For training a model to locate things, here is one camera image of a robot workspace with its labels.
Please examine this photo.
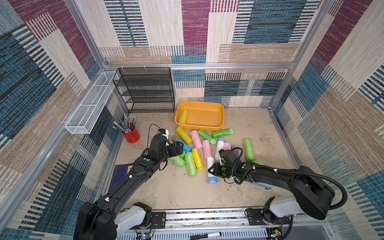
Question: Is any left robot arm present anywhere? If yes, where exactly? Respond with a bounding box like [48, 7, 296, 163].
[73, 135, 184, 240]

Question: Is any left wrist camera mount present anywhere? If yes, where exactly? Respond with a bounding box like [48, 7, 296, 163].
[158, 129, 170, 146]

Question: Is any white roll with blue band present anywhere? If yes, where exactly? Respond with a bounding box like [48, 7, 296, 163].
[215, 138, 225, 162]

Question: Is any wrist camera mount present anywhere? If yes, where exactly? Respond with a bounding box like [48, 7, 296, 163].
[158, 129, 170, 146]
[219, 147, 243, 166]

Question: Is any large light green roll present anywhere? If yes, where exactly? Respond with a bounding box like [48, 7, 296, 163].
[168, 156, 186, 169]

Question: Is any grey blue stapler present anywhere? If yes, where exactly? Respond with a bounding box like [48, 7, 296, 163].
[245, 180, 273, 192]

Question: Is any middle pink roll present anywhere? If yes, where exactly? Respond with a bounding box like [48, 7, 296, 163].
[202, 140, 213, 160]

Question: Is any lower light green roll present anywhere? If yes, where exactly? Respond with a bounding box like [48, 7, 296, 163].
[185, 152, 197, 177]

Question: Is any yellow roll near box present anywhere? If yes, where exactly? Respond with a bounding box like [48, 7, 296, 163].
[176, 127, 193, 145]

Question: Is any pink roll beside grey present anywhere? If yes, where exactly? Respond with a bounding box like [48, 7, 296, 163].
[223, 142, 232, 150]

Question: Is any plain light green roll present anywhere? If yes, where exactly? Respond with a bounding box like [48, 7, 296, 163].
[244, 139, 256, 162]

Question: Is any upper pink roll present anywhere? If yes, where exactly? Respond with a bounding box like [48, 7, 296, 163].
[190, 130, 203, 150]

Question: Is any yellow trash bag roll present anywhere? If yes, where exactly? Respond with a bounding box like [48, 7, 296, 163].
[178, 109, 189, 124]

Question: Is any white wire wall basket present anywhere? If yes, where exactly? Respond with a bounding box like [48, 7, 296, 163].
[66, 72, 116, 135]

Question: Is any yellow plastic storage box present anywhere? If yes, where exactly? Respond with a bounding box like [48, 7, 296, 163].
[175, 101, 225, 132]

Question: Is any lower yellow roll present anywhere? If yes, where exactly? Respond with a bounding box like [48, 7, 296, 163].
[192, 148, 204, 170]

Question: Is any green roll with red label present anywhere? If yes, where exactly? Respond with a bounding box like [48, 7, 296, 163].
[212, 128, 234, 139]

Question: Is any green roll with label left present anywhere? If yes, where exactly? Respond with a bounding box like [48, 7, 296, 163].
[179, 151, 187, 160]

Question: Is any red pen cup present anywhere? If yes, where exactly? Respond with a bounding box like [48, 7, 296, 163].
[123, 127, 140, 144]

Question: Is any lying fat green roll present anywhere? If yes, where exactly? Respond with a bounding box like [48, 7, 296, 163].
[252, 160, 264, 165]

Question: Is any black mesh shelf rack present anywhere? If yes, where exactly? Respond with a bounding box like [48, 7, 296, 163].
[114, 67, 175, 114]

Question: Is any dark blue booklet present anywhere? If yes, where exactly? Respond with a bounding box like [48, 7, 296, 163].
[109, 164, 134, 191]

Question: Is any short green roll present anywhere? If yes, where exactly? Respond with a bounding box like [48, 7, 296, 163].
[198, 129, 218, 146]

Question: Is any black marker pen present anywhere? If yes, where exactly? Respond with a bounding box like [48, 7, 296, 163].
[190, 232, 222, 240]

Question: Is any white roll red label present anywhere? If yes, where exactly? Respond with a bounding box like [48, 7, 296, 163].
[207, 157, 218, 185]

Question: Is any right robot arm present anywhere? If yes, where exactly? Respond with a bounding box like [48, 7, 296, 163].
[208, 147, 348, 225]

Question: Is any blue trash bag roll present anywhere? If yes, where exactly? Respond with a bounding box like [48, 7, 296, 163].
[175, 139, 192, 153]

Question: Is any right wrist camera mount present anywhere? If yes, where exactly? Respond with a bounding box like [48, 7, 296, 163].
[219, 147, 243, 166]

